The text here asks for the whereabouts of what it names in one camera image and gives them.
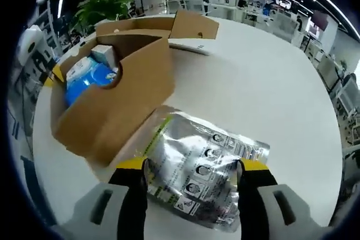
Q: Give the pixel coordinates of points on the white table socket panel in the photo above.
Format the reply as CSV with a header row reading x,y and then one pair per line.
x,y
191,48

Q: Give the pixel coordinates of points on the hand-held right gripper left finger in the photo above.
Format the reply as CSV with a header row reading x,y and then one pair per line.
x,y
132,195

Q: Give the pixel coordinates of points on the white medicine box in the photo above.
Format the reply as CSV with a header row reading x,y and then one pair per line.
x,y
104,54

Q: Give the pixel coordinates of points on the blue soft wet wipes pack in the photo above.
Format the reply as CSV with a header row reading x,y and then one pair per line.
x,y
84,88

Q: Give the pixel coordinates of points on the dark wall monitor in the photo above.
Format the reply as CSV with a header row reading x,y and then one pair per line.
x,y
319,20

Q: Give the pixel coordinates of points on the white office chair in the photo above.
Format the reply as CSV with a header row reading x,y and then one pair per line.
x,y
175,6
197,7

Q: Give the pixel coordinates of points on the silver foil soft pouch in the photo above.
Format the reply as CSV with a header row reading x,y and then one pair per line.
x,y
197,144

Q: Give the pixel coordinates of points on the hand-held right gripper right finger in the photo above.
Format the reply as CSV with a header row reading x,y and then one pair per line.
x,y
256,195

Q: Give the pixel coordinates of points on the brown cardboard shoe box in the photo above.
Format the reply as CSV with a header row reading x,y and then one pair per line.
x,y
112,127

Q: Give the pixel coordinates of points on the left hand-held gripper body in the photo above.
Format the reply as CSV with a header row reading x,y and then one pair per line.
x,y
31,43

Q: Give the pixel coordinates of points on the potted green plant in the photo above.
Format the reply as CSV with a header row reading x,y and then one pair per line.
x,y
104,6

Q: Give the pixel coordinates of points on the hanging display screen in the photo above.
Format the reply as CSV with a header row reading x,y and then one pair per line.
x,y
284,2

